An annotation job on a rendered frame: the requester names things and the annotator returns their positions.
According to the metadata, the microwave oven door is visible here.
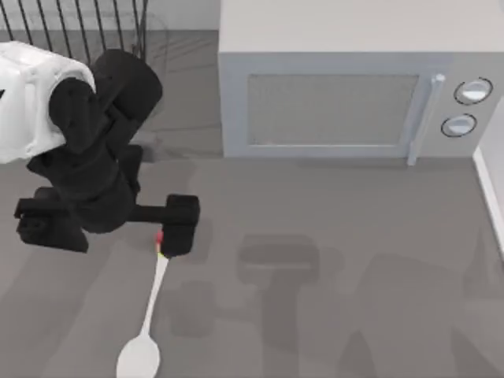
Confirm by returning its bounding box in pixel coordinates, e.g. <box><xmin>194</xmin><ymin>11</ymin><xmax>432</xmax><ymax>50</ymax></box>
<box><xmin>219</xmin><ymin>52</ymin><xmax>454</xmax><ymax>159</ymax></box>

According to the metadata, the pale grey microwave oven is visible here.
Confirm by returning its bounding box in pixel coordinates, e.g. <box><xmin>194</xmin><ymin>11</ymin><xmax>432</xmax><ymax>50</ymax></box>
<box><xmin>217</xmin><ymin>0</ymin><xmax>504</xmax><ymax>167</ymax></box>

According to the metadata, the grey microwave door handle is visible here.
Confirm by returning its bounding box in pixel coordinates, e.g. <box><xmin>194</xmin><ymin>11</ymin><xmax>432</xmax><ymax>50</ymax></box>
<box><xmin>406</xmin><ymin>72</ymin><xmax>447</xmax><ymax>167</ymax></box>

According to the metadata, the round microwave knob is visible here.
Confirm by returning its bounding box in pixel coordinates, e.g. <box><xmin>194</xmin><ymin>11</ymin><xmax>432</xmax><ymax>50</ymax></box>
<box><xmin>440</xmin><ymin>113</ymin><xmax>479</xmax><ymax>139</ymax></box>
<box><xmin>454</xmin><ymin>76</ymin><xmax>494</xmax><ymax>106</ymax></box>

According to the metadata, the white spoon with red tip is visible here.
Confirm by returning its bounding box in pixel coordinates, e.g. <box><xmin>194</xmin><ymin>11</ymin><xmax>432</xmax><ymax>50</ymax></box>
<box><xmin>115</xmin><ymin>231</ymin><xmax>169</xmax><ymax>378</ymax></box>

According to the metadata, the black wire rack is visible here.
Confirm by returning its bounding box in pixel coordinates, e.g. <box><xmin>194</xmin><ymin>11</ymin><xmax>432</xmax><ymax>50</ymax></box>
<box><xmin>0</xmin><ymin>0</ymin><xmax>151</xmax><ymax>69</ymax></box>

